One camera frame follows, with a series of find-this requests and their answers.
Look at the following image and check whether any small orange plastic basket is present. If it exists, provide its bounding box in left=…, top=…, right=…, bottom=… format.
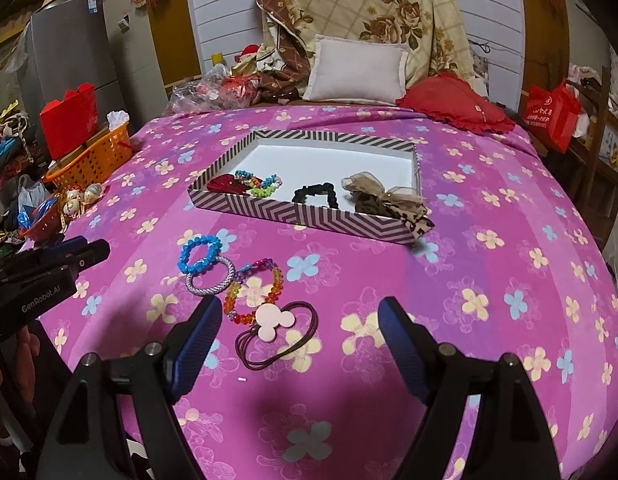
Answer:
left=19, top=195, right=64, bottom=241

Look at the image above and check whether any blue bead bracelet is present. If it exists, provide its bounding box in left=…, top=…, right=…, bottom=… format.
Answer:
left=176, top=234, right=224, bottom=276

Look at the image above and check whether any person's left hand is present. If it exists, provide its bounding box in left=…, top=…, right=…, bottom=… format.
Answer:
left=0, top=327, right=42, bottom=401

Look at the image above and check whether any brown organza bow hair clip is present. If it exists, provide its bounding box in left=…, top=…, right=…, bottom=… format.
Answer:
left=341, top=171, right=434, bottom=243

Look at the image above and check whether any large orange plastic basket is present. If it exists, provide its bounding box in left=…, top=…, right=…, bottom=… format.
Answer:
left=43, top=121, right=134, bottom=188

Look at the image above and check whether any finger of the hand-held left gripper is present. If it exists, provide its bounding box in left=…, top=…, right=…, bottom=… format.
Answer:
left=64, top=239, right=111, bottom=275
left=49, top=236, right=88, bottom=255

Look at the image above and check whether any red paper box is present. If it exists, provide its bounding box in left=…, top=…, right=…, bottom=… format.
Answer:
left=40, top=85, right=100, bottom=146

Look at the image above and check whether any red ruffled pillow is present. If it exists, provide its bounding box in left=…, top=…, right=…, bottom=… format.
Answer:
left=396, top=72, right=517, bottom=135

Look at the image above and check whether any colourful bead bracelet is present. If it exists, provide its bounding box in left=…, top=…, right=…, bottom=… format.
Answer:
left=233, top=170, right=284, bottom=200

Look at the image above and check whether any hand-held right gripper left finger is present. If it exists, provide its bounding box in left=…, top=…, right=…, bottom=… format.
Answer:
left=35, top=294, right=224, bottom=480

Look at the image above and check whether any silver mesh bracelet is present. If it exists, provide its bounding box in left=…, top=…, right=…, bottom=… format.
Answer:
left=185, top=255, right=237, bottom=295

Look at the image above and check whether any purple floral bed sheet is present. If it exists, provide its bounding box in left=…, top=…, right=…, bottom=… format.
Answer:
left=39, top=102, right=618, bottom=480

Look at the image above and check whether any brown floral quilt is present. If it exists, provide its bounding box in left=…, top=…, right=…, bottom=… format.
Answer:
left=231, top=0, right=314, bottom=106

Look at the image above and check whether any rainbow crystal bead bracelet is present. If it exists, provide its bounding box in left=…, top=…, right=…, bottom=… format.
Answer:
left=223, top=258, right=284, bottom=328

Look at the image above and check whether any red shopping bag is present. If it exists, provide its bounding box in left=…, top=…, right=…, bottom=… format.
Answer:
left=524, top=80, right=582, bottom=153

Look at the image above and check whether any red scrunchie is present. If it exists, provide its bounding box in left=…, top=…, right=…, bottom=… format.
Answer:
left=206, top=174, right=250, bottom=195

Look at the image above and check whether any pile of clear plastic bags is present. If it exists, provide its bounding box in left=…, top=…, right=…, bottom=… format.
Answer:
left=166, top=72, right=262, bottom=113

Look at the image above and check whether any grey refrigerator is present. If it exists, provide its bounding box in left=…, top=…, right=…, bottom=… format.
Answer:
left=16, top=0, right=162, bottom=126

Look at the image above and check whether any pink mouse shape hair tie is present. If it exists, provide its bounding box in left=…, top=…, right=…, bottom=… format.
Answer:
left=235, top=301, right=320, bottom=373

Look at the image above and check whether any striped cardboard box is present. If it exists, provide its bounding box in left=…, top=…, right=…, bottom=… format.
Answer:
left=188, top=130, right=434, bottom=246

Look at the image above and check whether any beige rose print quilt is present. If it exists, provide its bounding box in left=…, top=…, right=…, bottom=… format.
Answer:
left=269, top=0, right=477, bottom=91

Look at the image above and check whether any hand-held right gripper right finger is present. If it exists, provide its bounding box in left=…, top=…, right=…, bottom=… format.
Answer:
left=378, top=296, right=562, bottom=480

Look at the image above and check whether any white plastic bag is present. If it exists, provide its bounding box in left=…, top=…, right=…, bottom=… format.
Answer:
left=16, top=175, right=50, bottom=211

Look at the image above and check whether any black scrunchie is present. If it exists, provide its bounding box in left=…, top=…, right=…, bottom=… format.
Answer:
left=293, top=181, right=342, bottom=209

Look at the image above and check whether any wooden shelf rack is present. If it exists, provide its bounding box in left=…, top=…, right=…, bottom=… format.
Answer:
left=564, top=62, right=618, bottom=221

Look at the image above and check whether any white pillow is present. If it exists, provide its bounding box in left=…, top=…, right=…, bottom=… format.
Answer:
left=303, top=35, right=410, bottom=106

